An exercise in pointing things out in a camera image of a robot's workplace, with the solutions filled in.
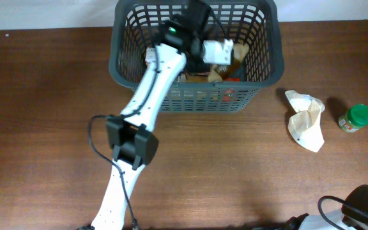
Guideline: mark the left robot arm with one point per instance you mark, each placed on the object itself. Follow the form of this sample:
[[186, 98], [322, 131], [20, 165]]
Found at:
[[130, 134]]

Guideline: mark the crumpled beige paper bag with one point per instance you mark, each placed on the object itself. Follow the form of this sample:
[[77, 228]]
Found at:
[[304, 126]]

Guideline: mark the green lid jar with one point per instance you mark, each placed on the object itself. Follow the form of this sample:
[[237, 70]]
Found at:
[[354, 119]]

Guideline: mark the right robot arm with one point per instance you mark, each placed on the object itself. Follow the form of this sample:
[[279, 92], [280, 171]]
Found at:
[[352, 215]]

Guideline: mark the grey plastic basket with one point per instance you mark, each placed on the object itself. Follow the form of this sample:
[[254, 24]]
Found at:
[[253, 23]]

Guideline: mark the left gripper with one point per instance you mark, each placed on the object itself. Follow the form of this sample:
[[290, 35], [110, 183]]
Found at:
[[201, 66]]

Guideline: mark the white blue tissue pack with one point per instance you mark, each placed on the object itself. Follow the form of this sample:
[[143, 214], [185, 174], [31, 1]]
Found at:
[[150, 56]]

